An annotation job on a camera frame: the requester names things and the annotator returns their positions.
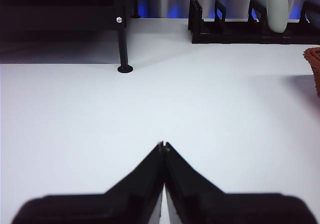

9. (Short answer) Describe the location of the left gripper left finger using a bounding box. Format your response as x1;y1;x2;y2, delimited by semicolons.
11;141;165;224

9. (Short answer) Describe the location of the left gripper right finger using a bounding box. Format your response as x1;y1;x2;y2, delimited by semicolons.
163;141;318;224

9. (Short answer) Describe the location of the brown wicker basket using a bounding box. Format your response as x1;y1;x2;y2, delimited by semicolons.
303;47;320;97

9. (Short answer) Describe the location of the black plate rack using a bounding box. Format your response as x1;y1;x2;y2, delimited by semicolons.
187;0;320;45

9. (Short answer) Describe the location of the pale green plate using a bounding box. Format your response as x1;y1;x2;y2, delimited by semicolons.
247;0;289;34

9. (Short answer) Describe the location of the black metal shelf frame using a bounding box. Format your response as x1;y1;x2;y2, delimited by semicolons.
0;0;141;74

